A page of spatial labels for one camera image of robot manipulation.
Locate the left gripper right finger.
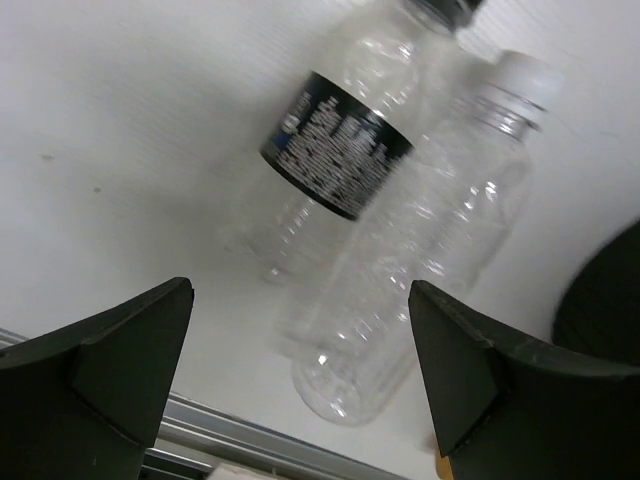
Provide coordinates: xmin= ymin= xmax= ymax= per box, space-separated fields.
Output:
xmin=409 ymin=281 xmax=639 ymax=479

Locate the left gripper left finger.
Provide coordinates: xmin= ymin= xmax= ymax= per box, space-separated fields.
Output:
xmin=1 ymin=277 xmax=194 ymax=479

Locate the black label clear bottle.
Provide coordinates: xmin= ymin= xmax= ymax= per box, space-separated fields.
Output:
xmin=241 ymin=1 xmax=479 ymax=283

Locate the black plastic waste bin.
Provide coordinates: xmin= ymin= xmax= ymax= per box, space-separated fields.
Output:
xmin=551 ymin=222 xmax=639 ymax=366

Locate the orange juice bottle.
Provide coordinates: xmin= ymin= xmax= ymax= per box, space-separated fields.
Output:
xmin=434 ymin=449 xmax=454 ymax=480

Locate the clear bottle white cap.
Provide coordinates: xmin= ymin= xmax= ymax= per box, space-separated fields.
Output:
xmin=279 ymin=51 xmax=565 ymax=426

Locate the aluminium front rail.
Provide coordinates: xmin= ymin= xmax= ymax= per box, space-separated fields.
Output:
xmin=0 ymin=327 xmax=451 ymax=480

